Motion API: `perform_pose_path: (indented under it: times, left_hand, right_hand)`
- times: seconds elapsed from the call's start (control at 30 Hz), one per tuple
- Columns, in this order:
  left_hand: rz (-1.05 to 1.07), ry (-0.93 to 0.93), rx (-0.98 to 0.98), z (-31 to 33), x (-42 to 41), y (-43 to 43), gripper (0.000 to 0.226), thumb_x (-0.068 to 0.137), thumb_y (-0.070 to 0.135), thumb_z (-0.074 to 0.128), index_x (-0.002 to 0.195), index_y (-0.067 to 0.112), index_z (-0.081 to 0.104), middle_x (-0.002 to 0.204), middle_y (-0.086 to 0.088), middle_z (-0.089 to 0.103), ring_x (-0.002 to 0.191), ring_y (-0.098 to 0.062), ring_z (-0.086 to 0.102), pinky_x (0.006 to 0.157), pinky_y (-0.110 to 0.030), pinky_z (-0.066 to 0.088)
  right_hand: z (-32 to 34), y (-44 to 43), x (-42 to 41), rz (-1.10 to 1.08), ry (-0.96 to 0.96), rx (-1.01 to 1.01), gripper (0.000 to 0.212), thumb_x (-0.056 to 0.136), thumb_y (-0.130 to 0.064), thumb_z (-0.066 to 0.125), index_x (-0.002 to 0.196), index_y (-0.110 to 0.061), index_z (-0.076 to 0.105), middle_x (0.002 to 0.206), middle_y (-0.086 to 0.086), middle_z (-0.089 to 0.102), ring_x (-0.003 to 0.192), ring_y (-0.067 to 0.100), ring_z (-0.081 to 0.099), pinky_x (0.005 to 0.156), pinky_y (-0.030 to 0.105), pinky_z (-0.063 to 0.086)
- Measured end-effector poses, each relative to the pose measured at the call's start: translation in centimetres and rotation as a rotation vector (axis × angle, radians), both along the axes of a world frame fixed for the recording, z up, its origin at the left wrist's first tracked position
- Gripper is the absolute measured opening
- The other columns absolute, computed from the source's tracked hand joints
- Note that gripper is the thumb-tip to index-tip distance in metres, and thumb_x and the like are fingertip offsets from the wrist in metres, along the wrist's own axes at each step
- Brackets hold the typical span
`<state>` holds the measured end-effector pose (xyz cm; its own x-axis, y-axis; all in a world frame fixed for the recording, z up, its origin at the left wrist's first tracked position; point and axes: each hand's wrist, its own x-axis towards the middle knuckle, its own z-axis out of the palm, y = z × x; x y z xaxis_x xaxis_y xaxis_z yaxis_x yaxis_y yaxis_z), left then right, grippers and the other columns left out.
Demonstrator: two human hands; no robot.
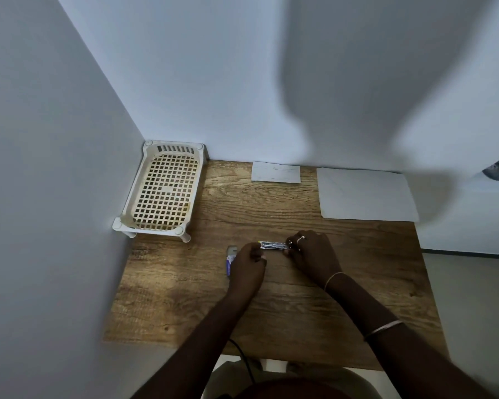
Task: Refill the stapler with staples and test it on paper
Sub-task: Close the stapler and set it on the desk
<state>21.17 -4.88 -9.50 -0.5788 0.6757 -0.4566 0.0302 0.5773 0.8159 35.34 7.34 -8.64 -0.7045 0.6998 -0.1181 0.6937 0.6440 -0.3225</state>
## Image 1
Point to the small silver blue packet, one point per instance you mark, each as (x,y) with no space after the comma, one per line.
(272,245)

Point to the person's right forearm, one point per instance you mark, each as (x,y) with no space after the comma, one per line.
(395,344)

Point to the person's left hand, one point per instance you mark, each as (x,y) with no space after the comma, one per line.
(247,274)

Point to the person's left fingers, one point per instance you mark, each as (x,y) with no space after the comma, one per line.
(254,253)

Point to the person's left forearm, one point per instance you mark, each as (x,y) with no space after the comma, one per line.
(208,349)

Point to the white bangle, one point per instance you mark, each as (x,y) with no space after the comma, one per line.
(382,329)

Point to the white purple packet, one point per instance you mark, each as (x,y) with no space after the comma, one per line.
(231,261)

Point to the small white paper sheet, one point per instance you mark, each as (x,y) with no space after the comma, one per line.
(275,172)

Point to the person's right hand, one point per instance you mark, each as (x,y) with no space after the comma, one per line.
(314,261)

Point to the person's right fingers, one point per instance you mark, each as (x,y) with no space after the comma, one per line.
(296,247)

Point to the white plastic basket tray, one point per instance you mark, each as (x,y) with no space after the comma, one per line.
(164,191)

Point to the large white paper sheet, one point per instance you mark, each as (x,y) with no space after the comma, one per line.
(364,195)

